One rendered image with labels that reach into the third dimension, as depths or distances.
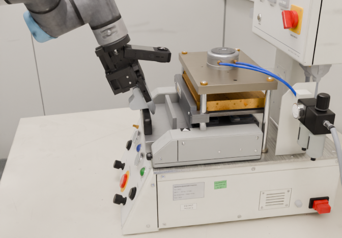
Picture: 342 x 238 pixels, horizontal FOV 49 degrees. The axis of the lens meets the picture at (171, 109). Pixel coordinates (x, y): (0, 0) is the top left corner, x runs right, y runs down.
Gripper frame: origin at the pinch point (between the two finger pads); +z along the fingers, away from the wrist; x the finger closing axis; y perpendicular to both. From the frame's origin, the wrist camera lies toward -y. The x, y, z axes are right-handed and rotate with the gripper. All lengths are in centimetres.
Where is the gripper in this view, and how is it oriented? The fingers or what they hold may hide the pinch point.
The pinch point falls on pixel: (154, 108)
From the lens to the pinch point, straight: 96.2
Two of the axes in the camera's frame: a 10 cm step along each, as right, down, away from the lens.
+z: 3.5, 8.3, 4.3
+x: 1.4, 4.1, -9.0
